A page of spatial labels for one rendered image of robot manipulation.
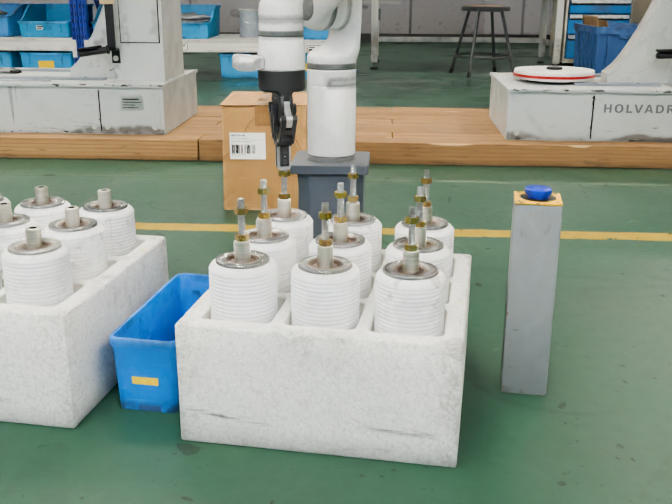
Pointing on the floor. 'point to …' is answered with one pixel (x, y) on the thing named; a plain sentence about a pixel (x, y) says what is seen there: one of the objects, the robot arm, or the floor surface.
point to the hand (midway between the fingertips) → (283, 156)
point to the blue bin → (154, 346)
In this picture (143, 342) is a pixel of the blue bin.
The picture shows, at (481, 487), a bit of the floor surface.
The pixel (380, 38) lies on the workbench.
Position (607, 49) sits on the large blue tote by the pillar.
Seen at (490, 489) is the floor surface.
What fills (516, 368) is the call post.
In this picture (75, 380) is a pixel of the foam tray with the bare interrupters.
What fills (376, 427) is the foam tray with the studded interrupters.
